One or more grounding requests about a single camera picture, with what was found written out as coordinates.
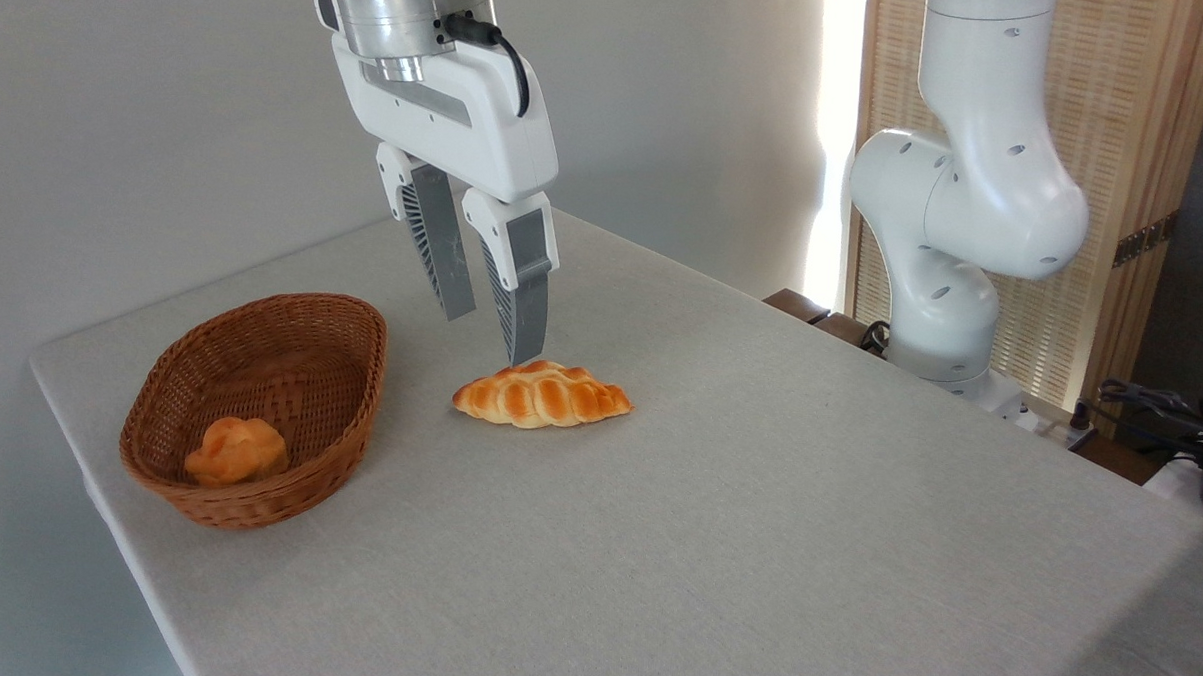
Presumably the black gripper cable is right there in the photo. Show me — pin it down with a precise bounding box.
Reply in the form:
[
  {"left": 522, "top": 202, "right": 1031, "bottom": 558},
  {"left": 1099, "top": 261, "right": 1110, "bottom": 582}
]
[{"left": 437, "top": 11, "right": 535, "bottom": 118}]

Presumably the black cable bundle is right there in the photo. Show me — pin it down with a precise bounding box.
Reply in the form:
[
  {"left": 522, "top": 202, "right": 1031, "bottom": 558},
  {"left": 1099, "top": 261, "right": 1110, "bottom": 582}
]
[{"left": 1096, "top": 367, "right": 1203, "bottom": 462}]

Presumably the wooden slatted folding screen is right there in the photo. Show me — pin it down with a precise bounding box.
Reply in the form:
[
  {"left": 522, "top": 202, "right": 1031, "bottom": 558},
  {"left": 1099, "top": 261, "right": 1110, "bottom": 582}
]
[{"left": 838, "top": 0, "right": 1203, "bottom": 442}]

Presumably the small round bread roll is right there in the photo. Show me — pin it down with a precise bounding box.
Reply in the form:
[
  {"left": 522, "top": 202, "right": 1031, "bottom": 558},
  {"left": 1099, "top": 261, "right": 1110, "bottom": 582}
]
[{"left": 183, "top": 415, "right": 291, "bottom": 491}]

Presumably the metal screen hinge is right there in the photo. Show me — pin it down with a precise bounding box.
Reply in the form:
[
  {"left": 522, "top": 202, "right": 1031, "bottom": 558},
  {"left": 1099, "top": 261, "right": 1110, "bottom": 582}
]
[{"left": 1112, "top": 209, "right": 1180, "bottom": 271}]

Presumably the dark brown wooden furniture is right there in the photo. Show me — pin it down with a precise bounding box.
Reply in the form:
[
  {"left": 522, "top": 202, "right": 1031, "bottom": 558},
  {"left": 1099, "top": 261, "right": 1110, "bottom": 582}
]
[{"left": 761, "top": 288, "right": 889, "bottom": 359}]

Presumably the white power strip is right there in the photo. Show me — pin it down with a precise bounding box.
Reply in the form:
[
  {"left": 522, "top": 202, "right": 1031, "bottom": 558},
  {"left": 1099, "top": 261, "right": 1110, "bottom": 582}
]
[{"left": 1016, "top": 403, "right": 1100, "bottom": 448}]

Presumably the brown wicker oval basket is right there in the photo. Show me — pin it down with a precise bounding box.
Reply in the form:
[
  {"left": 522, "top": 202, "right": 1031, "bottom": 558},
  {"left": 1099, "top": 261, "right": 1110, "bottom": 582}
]
[{"left": 117, "top": 285, "right": 390, "bottom": 536}]

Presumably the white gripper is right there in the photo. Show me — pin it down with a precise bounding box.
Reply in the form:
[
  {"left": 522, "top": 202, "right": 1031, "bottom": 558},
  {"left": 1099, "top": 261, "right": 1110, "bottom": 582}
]
[{"left": 319, "top": 30, "right": 569, "bottom": 369}]

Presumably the long braided bread loaf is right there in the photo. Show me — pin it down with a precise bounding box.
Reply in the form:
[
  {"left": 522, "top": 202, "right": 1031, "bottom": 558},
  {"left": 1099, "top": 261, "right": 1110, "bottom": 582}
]
[{"left": 451, "top": 357, "right": 637, "bottom": 434}]

